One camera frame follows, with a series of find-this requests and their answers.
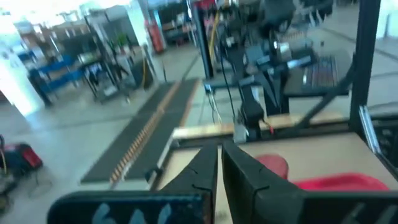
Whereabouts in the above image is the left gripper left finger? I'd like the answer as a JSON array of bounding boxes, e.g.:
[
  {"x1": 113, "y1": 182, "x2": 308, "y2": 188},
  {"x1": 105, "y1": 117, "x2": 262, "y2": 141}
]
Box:
[{"x1": 160, "y1": 142, "x2": 219, "y2": 224}]

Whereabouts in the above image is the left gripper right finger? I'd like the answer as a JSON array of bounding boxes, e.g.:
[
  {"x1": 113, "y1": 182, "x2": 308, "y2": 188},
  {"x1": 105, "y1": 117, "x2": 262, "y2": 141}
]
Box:
[{"x1": 221, "y1": 141, "x2": 308, "y2": 224}]

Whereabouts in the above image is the red translucent cup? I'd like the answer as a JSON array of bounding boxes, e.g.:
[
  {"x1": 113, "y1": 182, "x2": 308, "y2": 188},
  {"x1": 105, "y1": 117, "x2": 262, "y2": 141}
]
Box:
[{"x1": 254, "y1": 154, "x2": 290, "y2": 181}]

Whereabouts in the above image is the red plastic tray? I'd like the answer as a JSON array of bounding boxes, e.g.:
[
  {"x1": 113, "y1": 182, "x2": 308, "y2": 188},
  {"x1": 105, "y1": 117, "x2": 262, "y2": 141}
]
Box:
[{"x1": 292, "y1": 172, "x2": 391, "y2": 192}]

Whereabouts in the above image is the black orange-striped floor mat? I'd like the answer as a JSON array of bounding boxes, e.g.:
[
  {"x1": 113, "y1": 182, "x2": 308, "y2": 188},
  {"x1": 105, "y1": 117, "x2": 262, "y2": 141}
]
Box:
[
  {"x1": 80, "y1": 79, "x2": 182, "y2": 185},
  {"x1": 124, "y1": 77, "x2": 200, "y2": 182}
]

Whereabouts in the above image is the grey workbench table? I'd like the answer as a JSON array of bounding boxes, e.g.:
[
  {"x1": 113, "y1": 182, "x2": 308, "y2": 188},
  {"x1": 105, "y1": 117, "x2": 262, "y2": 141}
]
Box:
[{"x1": 203, "y1": 49, "x2": 351, "y2": 98}]

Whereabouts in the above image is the black upright pole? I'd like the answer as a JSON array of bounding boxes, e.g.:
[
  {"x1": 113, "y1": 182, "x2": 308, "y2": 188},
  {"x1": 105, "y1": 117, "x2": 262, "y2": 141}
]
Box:
[{"x1": 190, "y1": 0, "x2": 216, "y2": 81}]

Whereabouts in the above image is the backlit keyboard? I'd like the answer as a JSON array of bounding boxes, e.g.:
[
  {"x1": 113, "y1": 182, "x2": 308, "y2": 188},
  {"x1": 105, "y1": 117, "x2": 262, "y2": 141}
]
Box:
[{"x1": 302, "y1": 55, "x2": 339, "y2": 90}]

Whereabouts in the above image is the orange parts shelf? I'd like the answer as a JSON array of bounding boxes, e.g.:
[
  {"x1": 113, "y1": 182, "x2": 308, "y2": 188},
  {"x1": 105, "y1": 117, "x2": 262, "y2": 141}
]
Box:
[{"x1": 145, "y1": 20, "x2": 166, "y2": 54}]

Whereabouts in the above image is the green potted room plant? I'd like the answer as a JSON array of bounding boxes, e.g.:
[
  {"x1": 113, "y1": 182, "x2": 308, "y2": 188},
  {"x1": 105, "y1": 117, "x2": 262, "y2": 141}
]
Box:
[{"x1": 116, "y1": 32, "x2": 131, "y2": 54}]

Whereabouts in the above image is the blue bin shelf rack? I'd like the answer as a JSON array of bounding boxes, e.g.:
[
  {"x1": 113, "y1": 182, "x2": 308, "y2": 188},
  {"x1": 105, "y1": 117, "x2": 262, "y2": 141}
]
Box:
[{"x1": 29, "y1": 54, "x2": 95, "y2": 104}]

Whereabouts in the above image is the red and blue tool case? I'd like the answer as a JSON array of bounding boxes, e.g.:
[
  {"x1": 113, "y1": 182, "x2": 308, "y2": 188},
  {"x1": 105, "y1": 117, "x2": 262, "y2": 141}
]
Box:
[{"x1": 2, "y1": 142, "x2": 44, "y2": 175}]

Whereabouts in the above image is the white pillar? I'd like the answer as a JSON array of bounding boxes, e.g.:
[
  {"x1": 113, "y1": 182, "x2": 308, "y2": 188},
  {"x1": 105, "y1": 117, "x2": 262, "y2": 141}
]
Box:
[{"x1": 0, "y1": 46, "x2": 45, "y2": 116}]

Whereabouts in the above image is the black aluminium table frame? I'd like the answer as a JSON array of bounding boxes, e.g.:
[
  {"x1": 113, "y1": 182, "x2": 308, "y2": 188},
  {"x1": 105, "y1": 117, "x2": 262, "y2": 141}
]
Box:
[{"x1": 146, "y1": 0, "x2": 398, "y2": 190}]

